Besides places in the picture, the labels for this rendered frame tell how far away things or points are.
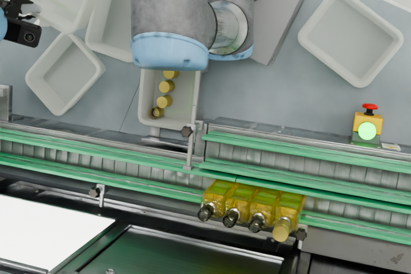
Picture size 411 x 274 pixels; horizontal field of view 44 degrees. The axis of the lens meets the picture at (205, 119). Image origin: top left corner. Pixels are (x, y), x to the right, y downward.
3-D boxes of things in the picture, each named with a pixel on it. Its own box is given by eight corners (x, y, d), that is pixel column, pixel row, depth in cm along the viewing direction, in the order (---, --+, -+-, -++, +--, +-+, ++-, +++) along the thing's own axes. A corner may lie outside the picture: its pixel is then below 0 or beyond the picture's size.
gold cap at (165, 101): (162, 93, 151) (156, 95, 147) (173, 95, 150) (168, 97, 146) (161, 105, 151) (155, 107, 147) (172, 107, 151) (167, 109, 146)
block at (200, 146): (198, 150, 146) (191, 155, 139) (202, 117, 144) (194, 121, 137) (210, 151, 145) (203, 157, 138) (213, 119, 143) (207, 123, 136)
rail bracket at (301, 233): (295, 235, 135) (288, 255, 122) (298, 210, 134) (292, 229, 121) (310, 238, 134) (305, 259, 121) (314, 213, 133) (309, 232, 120)
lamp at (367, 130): (356, 137, 132) (356, 139, 129) (359, 120, 131) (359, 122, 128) (374, 139, 131) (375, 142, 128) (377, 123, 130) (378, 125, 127)
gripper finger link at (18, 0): (29, -7, 115) (2, -3, 108) (35, -4, 115) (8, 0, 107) (25, 13, 117) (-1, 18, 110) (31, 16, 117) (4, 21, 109)
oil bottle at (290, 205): (282, 202, 134) (270, 232, 114) (285, 182, 133) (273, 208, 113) (303, 207, 133) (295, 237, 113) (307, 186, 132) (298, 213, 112)
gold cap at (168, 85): (164, 79, 150) (158, 80, 146) (175, 80, 149) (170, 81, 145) (163, 90, 151) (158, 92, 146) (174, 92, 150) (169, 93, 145)
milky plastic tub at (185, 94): (147, 118, 155) (136, 123, 147) (153, 45, 151) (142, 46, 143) (202, 128, 151) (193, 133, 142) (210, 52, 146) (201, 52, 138)
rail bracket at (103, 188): (107, 196, 149) (84, 211, 136) (109, 174, 148) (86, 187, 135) (120, 199, 148) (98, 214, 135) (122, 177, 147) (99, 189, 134)
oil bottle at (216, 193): (219, 191, 139) (196, 218, 118) (221, 171, 138) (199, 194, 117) (239, 195, 137) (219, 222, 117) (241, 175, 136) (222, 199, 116)
